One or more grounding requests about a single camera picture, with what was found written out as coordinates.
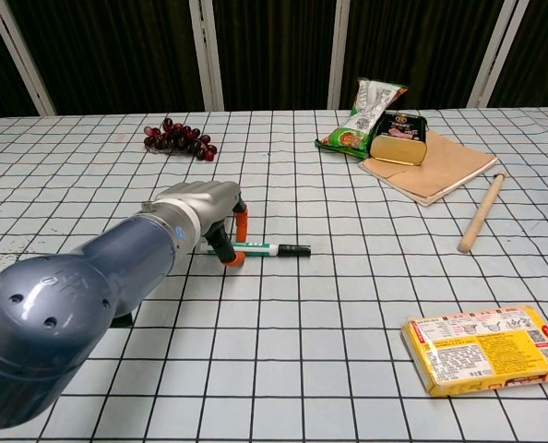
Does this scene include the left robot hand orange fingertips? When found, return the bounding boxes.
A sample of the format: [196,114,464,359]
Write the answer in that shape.
[139,180,252,268]

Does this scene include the white green marker pen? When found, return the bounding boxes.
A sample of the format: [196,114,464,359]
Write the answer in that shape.
[199,241,282,260]

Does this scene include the dark red grape bunch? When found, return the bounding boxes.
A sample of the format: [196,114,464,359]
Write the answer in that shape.
[143,117,219,162]

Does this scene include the white black checkered tablecloth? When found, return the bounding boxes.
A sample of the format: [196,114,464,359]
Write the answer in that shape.
[0,106,548,443]

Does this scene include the green snack bag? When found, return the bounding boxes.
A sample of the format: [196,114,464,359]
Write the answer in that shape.
[314,77,410,161]

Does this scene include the black gold luncheon meat can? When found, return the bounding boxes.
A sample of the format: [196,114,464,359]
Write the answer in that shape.
[369,110,430,167]

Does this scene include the brown kraft notebook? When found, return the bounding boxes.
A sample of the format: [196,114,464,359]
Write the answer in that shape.
[358,129,499,208]

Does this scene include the wooden rolling stick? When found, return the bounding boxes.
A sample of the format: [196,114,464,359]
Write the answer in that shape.
[457,171,507,254]

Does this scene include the yellow food package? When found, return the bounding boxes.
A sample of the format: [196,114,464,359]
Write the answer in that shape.
[400,304,548,398]

